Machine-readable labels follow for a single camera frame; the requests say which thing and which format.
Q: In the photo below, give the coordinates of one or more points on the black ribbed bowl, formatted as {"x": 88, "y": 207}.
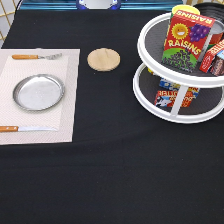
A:
{"x": 213, "y": 10}

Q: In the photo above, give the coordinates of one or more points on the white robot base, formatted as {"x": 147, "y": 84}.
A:
{"x": 98, "y": 4}

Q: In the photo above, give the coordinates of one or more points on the white two-tier lazy Susan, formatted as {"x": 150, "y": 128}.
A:
{"x": 207, "y": 105}

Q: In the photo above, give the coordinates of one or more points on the round silver metal plate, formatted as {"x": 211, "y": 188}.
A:
{"x": 38, "y": 92}

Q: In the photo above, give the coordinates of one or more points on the beige woven placemat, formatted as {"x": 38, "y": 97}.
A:
{"x": 60, "y": 116}

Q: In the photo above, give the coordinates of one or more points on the round wooden coaster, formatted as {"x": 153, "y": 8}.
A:
{"x": 103, "y": 59}

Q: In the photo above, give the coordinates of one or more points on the red orange snack box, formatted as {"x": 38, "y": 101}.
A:
{"x": 166, "y": 98}

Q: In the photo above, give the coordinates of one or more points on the blue white food box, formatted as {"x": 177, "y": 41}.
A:
{"x": 169, "y": 85}

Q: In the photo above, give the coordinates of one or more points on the red raisins box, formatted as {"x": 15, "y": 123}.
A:
{"x": 185, "y": 40}

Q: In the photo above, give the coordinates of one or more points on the dark red small box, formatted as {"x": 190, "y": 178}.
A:
{"x": 217, "y": 67}

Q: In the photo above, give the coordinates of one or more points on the red crayon box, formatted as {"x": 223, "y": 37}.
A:
{"x": 210, "y": 55}

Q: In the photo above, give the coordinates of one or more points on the green yellow cylindrical can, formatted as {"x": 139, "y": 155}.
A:
{"x": 186, "y": 8}

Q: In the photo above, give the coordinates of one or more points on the wooden handled fork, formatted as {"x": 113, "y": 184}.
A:
{"x": 49, "y": 57}

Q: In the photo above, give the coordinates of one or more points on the wooden handled knife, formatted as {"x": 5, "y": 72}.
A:
{"x": 25, "y": 128}

